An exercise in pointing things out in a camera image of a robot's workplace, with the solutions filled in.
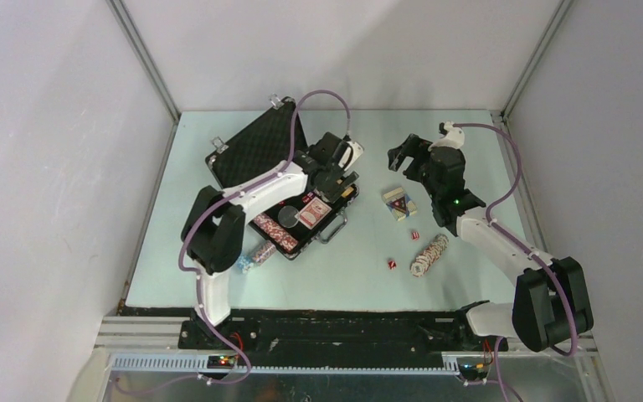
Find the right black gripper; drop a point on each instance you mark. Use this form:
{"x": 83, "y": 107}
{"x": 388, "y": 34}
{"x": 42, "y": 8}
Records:
{"x": 414, "y": 146}

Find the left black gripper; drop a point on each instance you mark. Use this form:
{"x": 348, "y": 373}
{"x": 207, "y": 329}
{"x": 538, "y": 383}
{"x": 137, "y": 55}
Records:
{"x": 326, "y": 188}

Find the blue patterned card deck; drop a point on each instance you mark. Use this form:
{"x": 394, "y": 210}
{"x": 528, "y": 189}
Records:
{"x": 399, "y": 203}

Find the black poker set case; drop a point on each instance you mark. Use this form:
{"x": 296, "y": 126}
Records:
{"x": 258, "y": 148}

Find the purple grey chip stack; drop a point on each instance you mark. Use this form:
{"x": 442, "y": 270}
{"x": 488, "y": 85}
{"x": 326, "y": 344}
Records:
{"x": 262, "y": 252}

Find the white red chip stack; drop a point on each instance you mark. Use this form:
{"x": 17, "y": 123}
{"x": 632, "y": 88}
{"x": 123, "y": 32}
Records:
{"x": 430, "y": 254}

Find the light blue chip stack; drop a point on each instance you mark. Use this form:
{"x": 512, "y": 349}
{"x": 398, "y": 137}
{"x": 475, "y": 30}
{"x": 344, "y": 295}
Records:
{"x": 245, "y": 263}

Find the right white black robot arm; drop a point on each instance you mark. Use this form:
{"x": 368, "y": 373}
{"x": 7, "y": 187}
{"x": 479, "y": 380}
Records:
{"x": 550, "y": 307}

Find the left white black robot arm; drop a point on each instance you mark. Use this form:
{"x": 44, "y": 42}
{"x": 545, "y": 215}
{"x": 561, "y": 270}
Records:
{"x": 213, "y": 235}

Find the yellow poker chip stack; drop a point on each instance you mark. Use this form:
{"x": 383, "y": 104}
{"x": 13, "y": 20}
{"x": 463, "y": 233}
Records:
{"x": 348, "y": 191}

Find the red dice in case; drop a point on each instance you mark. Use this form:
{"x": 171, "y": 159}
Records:
{"x": 308, "y": 197}

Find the red playing card deck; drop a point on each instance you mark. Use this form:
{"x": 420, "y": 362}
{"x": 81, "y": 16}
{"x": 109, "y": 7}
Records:
{"x": 313, "y": 213}

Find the red white chip row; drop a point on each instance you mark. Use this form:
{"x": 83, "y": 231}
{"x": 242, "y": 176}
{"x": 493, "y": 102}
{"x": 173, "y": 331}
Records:
{"x": 276, "y": 232}

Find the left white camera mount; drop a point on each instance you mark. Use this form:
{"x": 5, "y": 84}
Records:
{"x": 352, "y": 152}

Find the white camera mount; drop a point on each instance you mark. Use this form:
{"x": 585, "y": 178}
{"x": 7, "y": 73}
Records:
{"x": 352, "y": 152}
{"x": 451, "y": 136}

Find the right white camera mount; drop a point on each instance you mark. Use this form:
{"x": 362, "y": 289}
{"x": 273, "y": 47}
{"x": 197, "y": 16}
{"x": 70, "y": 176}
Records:
{"x": 451, "y": 136}

